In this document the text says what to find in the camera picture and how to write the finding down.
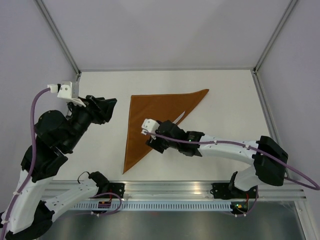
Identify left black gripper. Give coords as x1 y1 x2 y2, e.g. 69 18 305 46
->
65 93 119 151

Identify white plastic knife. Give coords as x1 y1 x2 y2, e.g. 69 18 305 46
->
173 111 185 124

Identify orange-brown cloth napkin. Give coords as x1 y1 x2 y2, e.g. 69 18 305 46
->
123 89 209 173

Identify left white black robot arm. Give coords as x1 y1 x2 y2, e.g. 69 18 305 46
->
0 95 117 240

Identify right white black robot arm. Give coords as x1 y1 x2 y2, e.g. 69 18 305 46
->
141 118 288 198

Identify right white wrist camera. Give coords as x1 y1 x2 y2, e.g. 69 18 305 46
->
141 118 160 135

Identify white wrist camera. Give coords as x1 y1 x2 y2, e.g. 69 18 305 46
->
47 81 86 107
141 118 160 135

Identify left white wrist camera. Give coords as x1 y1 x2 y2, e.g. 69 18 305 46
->
47 81 86 107

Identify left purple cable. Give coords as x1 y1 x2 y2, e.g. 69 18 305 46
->
0 87 52 240

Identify purple cable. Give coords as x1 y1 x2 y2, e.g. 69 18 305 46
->
146 132 320 191
0 87 52 240

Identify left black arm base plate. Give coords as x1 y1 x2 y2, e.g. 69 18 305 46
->
107 182 125 198

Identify white slotted cable duct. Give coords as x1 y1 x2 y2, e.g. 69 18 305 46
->
71 200 232 212

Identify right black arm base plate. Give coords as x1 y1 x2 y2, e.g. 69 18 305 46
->
210 182 257 200

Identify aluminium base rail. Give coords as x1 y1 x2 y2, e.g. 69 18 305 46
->
47 180 307 201

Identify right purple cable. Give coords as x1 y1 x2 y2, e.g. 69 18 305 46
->
146 132 320 191

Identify left aluminium frame post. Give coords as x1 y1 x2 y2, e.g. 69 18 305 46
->
33 0 81 77

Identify aluminium frame post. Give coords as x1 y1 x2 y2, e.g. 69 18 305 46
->
33 0 81 77
251 0 300 75

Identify right aluminium frame post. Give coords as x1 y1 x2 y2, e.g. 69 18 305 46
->
251 0 300 75

